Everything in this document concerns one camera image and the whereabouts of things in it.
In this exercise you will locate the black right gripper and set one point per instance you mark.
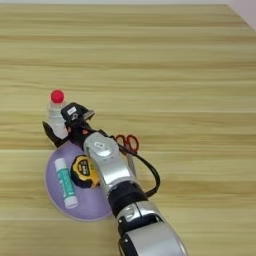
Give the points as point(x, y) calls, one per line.
point(77, 131)

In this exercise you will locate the clear bottle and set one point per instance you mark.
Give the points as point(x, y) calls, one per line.
point(57, 115)

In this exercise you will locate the yellow black tape measure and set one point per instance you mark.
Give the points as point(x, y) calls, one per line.
point(83, 171)

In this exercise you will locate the small black box, white label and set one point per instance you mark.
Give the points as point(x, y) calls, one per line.
point(74, 112)

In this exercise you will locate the white and teal glue stick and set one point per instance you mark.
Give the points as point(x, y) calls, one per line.
point(66, 182)

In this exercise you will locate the purple round plate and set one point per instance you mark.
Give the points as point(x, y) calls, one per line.
point(56, 196)

